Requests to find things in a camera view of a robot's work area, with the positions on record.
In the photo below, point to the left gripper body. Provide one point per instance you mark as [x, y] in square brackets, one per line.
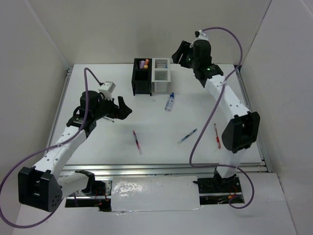
[108, 109]

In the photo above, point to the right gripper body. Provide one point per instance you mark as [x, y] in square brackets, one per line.
[188, 61]

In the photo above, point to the pink purple highlighter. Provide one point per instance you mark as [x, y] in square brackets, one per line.
[141, 64]

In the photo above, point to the dark red pen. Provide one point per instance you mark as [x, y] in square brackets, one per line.
[137, 143]

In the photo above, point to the clear spray bottle blue cap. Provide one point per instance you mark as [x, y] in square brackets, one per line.
[170, 102]

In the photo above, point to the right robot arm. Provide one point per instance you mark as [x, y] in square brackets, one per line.
[242, 124]

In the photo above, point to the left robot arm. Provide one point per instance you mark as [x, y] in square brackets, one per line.
[41, 186]

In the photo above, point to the white slotted container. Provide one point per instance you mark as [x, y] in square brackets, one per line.
[161, 77]

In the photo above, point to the black slotted container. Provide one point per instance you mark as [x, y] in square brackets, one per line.
[141, 77]

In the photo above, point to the teal blue pen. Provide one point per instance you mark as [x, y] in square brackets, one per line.
[187, 136]

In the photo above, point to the white foil cover panel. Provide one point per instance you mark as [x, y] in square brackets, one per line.
[153, 194]

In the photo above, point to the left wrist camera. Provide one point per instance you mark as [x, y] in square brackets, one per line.
[107, 89]

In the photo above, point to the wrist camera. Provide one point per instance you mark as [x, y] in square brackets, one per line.
[107, 89]
[200, 35]

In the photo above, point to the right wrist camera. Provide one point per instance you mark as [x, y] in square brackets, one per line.
[200, 35]

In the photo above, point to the left side rail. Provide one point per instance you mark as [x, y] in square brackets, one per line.
[59, 106]

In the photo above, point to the aluminium front rail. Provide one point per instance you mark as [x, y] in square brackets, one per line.
[137, 170]

